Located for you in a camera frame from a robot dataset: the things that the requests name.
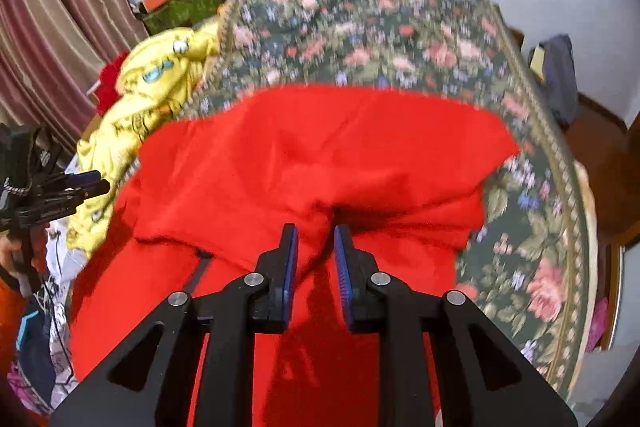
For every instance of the pale yellow pad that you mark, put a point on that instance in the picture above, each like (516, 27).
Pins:
(536, 59)

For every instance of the green printed cloth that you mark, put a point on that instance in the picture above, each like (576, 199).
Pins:
(185, 9)

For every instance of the yellow cartoon blanket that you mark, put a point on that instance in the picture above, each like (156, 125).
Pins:
(145, 87)

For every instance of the person's left hand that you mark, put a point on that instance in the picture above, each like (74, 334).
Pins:
(7, 257)

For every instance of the striped curtain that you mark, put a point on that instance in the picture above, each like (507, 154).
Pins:
(60, 7)

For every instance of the grey bag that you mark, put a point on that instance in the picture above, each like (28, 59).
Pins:
(560, 72)

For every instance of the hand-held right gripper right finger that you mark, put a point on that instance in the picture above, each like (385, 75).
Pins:
(342, 277)

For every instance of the red zip jacket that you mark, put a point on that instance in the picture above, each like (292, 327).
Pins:
(325, 147)

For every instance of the floral blanket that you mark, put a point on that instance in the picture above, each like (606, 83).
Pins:
(375, 32)

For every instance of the wooden bed frame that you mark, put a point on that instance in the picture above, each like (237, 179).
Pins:
(517, 39)

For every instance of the dark blue cloth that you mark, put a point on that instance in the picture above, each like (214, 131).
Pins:
(35, 357)

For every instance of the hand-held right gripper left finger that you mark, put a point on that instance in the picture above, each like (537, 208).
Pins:
(291, 267)

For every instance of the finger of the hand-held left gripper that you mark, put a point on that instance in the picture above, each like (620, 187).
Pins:
(82, 178)
(92, 190)

